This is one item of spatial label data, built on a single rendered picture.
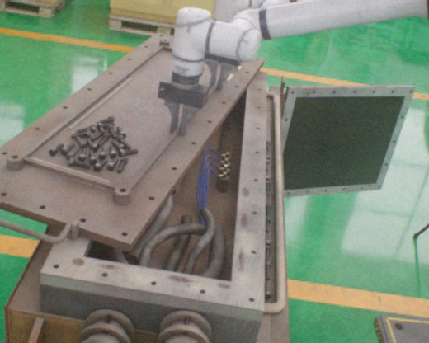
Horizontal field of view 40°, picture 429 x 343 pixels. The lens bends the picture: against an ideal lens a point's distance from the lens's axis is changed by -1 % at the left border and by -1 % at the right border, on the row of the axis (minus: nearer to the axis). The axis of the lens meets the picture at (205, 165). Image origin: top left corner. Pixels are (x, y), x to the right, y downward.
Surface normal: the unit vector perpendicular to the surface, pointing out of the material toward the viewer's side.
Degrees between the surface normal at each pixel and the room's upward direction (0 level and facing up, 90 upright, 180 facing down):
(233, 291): 0
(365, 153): 90
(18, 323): 90
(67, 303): 90
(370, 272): 0
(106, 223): 0
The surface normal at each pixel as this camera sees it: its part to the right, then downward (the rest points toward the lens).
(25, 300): 0.14, -0.85
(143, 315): -0.09, 0.51
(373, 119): 0.31, 0.53
